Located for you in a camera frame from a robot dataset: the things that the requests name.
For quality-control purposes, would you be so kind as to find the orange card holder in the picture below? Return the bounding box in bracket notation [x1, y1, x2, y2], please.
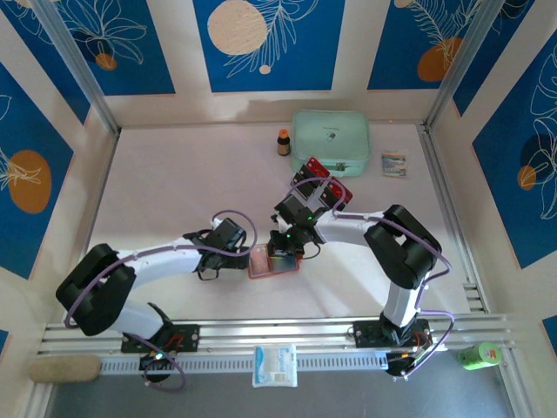
[246, 243, 301, 280]

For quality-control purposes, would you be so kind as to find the red credit card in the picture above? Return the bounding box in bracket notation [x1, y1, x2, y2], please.
[328, 177, 352, 204]
[305, 157, 330, 179]

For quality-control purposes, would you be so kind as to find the mint green zip pouch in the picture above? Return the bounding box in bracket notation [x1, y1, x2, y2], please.
[290, 109, 371, 178]

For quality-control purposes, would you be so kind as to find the white blue gauze packet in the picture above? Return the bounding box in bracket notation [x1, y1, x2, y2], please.
[252, 344, 299, 388]

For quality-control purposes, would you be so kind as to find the small printed paper sachet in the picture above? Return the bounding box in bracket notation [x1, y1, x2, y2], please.
[381, 152, 408, 178]

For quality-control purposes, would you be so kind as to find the beige foam block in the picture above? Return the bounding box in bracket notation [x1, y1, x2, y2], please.
[28, 354, 102, 384]

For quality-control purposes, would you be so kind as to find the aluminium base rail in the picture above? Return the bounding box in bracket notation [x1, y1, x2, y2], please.
[37, 313, 517, 354]

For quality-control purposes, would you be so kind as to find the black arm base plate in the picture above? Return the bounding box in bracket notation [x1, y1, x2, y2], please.
[120, 324, 200, 354]
[352, 320, 432, 349]

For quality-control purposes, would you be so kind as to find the grey slotted cable duct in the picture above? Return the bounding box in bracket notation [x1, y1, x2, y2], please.
[99, 351, 391, 374]

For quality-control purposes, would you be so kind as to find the black cable connector block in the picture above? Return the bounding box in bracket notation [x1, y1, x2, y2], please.
[138, 352, 176, 372]
[386, 351, 421, 378]

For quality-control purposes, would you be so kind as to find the aluminium side rail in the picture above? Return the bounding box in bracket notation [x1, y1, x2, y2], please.
[417, 124, 488, 314]
[63, 130, 121, 326]

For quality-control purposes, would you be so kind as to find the aluminium corner post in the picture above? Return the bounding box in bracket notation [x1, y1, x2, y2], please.
[424, 0, 506, 127]
[32, 0, 121, 134]

